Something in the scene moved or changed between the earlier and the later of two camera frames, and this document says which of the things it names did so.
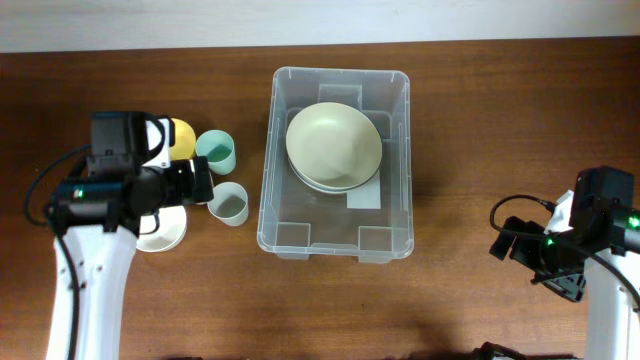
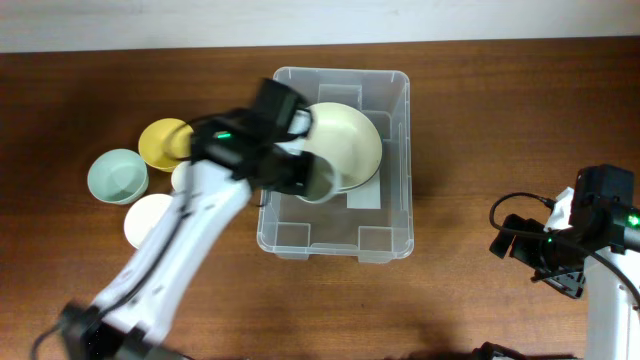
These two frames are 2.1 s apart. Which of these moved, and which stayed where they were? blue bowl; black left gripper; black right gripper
Moved: black left gripper
Stayed: black right gripper; blue bowl
